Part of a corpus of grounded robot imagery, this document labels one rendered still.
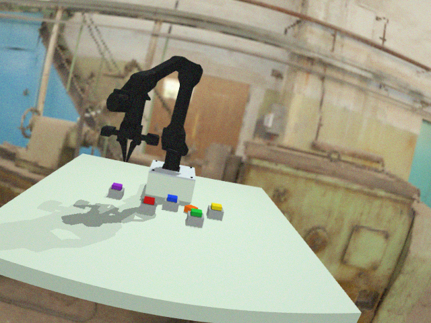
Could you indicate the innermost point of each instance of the red button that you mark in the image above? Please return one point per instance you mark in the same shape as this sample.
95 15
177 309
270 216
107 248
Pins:
148 205

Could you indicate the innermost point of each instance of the green button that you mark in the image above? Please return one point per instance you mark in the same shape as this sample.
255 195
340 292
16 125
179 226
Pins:
195 217

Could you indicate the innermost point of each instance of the purple button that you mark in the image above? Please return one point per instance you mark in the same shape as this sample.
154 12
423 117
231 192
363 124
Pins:
116 190

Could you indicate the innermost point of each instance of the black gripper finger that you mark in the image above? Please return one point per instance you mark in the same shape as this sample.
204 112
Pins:
123 144
131 148

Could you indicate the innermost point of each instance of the orange block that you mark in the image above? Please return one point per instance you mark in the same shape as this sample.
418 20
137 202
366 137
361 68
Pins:
189 207

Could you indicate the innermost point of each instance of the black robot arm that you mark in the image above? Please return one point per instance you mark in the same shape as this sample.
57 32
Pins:
132 97

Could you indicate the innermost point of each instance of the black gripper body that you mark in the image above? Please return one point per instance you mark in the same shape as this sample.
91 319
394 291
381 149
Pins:
150 139

